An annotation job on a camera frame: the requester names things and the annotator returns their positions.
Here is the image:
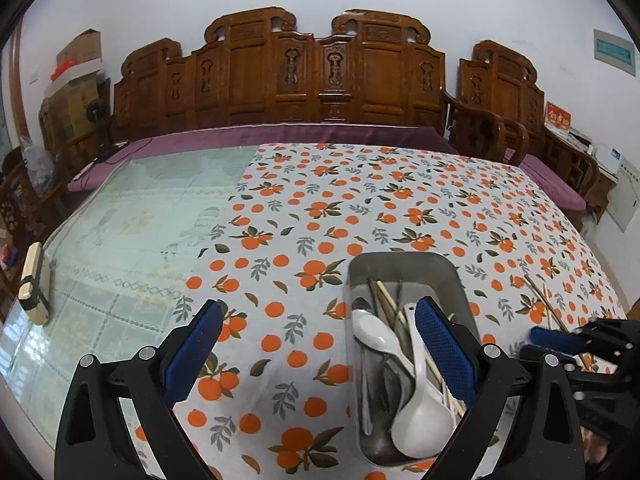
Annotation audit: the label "carved wooden armchair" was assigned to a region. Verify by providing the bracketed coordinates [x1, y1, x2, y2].
[449, 40, 600, 214]

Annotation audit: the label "red gold gift box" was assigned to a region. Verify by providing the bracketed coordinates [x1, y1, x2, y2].
[544, 102, 572, 132]

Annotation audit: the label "stainless steel utensil tray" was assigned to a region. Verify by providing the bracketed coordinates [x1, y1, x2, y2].
[346, 252, 477, 466]

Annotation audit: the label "brown wooden chopstick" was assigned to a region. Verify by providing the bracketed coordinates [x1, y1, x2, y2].
[524, 274, 570, 333]

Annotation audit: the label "stainless steel spoon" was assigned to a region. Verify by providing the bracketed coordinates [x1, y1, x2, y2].
[356, 351, 412, 467]

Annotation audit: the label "purple seat cushion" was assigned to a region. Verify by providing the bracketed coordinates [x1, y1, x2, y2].
[520, 154, 587, 212]

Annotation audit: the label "stacked cardboard boxes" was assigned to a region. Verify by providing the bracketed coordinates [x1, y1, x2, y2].
[38, 28, 107, 155]

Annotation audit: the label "white plastic rice ladle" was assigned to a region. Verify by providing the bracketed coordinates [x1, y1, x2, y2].
[390, 304, 457, 460]

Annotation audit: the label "black gold rectangular device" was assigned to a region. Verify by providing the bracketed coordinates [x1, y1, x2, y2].
[17, 242, 51, 326]

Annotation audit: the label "orange print tablecloth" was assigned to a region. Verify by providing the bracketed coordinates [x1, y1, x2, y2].
[170, 144, 624, 479]

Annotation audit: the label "white plastic soup spoon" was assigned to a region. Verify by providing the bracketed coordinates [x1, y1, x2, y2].
[352, 309, 416, 378]

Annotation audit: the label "long purple bench cushion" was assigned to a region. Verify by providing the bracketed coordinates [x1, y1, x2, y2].
[67, 122, 456, 192]

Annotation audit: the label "carved wooden sofa bench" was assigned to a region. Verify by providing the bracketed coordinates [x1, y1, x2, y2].
[110, 5, 452, 137]

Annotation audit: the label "cream plastic chopstick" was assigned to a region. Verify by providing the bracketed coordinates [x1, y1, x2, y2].
[374, 280, 464, 417]

